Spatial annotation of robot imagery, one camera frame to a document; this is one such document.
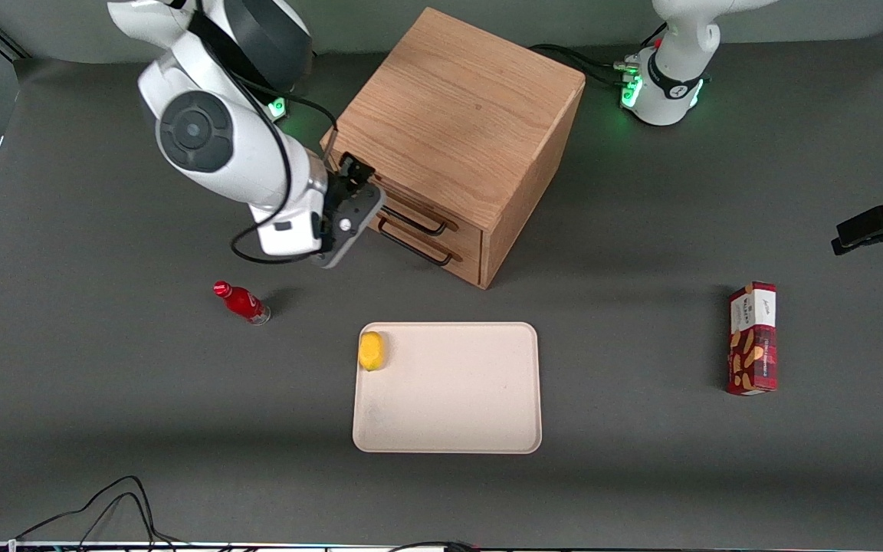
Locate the beige plastic tray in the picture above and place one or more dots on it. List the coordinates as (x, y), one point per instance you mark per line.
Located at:
(457, 391)

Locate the red snack box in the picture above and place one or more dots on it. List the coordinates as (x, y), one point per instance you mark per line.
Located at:
(753, 345)

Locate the wooden drawer cabinet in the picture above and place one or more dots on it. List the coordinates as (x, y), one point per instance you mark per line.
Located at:
(457, 100)

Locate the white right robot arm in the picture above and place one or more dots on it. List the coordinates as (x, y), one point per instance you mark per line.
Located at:
(204, 130)

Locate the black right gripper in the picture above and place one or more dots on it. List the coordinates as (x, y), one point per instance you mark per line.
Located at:
(343, 186)

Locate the yellow lemon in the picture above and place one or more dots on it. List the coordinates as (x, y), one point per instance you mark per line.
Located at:
(371, 351)

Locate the black camera clamp mount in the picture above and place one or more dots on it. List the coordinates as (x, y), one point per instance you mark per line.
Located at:
(878, 226)

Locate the red bottle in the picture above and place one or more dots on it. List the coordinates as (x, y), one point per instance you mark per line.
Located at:
(242, 303)

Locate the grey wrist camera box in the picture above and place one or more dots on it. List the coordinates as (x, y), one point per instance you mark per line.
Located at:
(357, 218)

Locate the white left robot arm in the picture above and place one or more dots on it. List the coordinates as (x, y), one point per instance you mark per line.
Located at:
(671, 84)

